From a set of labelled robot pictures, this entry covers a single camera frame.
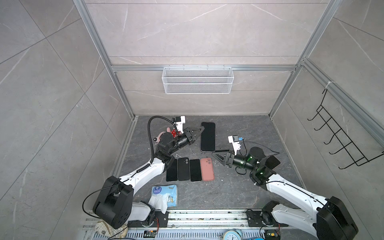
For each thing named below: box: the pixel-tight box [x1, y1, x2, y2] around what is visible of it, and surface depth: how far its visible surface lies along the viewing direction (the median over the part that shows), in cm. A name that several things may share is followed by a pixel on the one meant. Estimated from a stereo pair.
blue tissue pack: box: [148, 184, 178, 214], surface depth 76 cm
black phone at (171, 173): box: [166, 159, 178, 182], surface depth 90 cm
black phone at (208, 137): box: [200, 122, 216, 152], surface depth 70 cm
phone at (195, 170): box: [189, 159, 202, 182], surface depth 92 cm
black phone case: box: [177, 157, 190, 181], surface depth 92 cm
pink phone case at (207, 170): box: [200, 157, 215, 182], surface depth 92 cm
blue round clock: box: [223, 229, 243, 240], surface depth 67 cm
